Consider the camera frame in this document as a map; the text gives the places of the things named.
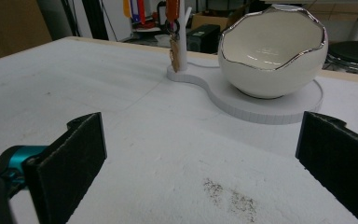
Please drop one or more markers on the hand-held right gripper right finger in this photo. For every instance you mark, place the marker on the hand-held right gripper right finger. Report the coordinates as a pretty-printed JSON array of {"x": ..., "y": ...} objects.
[{"x": 338, "y": 161}]

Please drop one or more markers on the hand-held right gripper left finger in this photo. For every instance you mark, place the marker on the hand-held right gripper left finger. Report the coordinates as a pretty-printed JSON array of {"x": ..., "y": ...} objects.
[{"x": 71, "y": 161}]

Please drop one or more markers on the white key stand with peg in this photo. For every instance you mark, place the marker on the white key stand with peg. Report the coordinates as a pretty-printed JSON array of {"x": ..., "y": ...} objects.
[{"x": 261, "y": 109}]

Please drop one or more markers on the white foam mat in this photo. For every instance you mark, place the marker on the white foam mat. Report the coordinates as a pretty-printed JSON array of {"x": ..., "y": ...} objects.
[{"x": 136, "y": 124}]

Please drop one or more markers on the black round stool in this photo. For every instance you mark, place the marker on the black round stool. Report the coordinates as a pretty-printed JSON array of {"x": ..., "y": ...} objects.
[{"x": 354, "y": 54}]

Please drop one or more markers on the white eggshell bowl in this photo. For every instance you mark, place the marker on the white eggshell bowl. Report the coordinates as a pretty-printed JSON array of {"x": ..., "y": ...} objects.
[{"x": 273, "y": 62}]

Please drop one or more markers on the black device box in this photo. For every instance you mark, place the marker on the black device box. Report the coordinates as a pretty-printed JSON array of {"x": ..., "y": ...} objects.
[{"x": 203, "y": 39}]

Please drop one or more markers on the small cardboard box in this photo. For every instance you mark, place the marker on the small cardboard box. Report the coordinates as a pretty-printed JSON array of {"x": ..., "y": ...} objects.
[{"x": 208, "y": 20}]

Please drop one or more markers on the black frame beam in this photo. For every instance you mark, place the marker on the black frame beam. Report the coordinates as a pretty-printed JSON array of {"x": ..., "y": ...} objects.
[{"x": 96, "y": 18}]

